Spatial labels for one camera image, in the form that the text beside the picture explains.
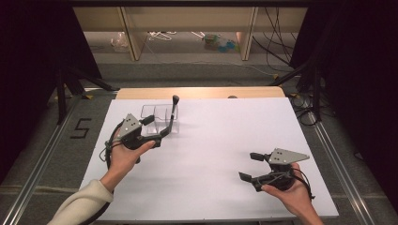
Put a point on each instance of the clear acrylic organizer box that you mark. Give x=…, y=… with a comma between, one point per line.
x=159, y=114

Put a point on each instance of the pile of colourful toys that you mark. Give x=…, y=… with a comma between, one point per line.
x=219, y=43

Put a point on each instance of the aluminium floor rail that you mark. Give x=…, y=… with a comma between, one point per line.
x=338, y=162
x=34, y=178

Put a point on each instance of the person's left hand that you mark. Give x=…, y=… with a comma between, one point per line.
x=123, y=161

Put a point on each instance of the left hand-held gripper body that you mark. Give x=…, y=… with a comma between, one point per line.
x=130, y=126

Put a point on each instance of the black metal stand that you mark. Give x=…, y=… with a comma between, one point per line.
x=62, y=93
x=316, y=90

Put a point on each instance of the white table board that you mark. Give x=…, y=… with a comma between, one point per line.
x=203, y=187

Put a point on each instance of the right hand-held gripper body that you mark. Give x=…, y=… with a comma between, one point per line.
x=286, y=156

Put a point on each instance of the light wooden table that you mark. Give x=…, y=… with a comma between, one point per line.
x=203, y=93

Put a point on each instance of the black curtain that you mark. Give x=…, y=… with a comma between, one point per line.
x=31, y=62
x=359, y=78

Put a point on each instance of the light wooden shelf unit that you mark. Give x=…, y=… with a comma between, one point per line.
x=187, y=18

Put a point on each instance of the white clothes hanger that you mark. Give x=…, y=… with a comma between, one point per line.
x=159, y=36

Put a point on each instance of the clear plastic bag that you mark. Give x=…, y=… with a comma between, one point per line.
x=119, y=42

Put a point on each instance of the person's right hand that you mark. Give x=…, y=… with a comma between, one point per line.
x=295, y=197

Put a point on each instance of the black makeup brush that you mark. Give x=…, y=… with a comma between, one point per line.
x=173, y=112

